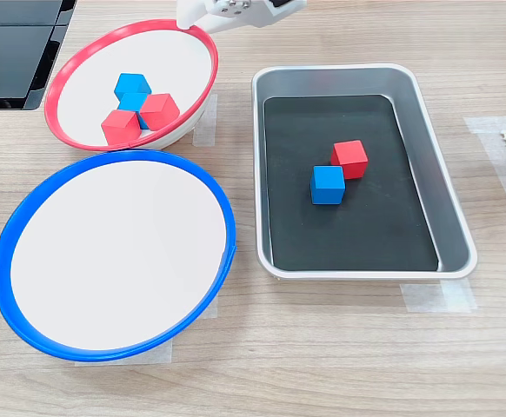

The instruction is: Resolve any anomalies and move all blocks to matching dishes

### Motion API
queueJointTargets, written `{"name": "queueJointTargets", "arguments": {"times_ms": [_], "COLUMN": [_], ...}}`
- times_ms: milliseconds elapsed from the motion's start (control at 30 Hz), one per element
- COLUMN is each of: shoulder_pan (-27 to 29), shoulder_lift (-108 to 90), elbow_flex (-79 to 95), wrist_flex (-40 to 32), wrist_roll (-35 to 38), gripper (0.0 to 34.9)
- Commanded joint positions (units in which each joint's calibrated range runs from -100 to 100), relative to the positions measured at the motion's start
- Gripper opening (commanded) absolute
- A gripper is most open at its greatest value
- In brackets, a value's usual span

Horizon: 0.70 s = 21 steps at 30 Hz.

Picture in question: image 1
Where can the blue-rimmed white plate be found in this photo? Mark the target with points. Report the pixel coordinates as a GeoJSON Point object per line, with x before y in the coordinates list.
{"type": "Point", "coordinates": [118, 252]}

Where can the red-rimmed white plate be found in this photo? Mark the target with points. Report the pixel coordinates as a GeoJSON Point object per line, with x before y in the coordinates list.
{"type": "Point", "coordinates": [96, 61]}

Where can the translucent white tape strip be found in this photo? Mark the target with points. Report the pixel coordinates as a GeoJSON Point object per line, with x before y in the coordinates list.
{"type": "Point", "coordinates": [501, 174]}
{"type": "Point", "coordinates": [157, 354]}
{"type": "Point", "coordinates": [422, 297]}
{"type": "Point", "coordinates": [211, 309]}
{"type": "Point", "coordinates": [207, 130]}
{"type": "Point", "coordinates": [488, 125]}

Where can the blue cube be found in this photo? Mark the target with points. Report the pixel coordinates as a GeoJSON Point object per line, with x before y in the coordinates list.
{"type": "Point", "coordinates": [328, 187]}
{"type": "Point", "coordinates": [132, 83]}
{"type": "Point", "coordinates": [131, 103]}

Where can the black tray mat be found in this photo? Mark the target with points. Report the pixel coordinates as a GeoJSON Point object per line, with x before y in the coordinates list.
{"type": "Point", "coordinates": [366, 226]}

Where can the black glossy device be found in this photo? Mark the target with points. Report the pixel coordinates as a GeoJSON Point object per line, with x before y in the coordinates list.
{"type": "Point", "coordinates": [9, 56]}

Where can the red cube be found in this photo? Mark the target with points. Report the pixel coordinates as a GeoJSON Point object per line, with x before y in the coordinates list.
{"type": "Point", "coordinates": [161, 112]}
{"type": "Point", "coordinates": [120, 128]}
{"type": "Point", "coordinates": [350, 158]}

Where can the steel tray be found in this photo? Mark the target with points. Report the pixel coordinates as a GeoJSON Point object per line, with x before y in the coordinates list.
{"type": "Point", "coordinates": [431, 174]}

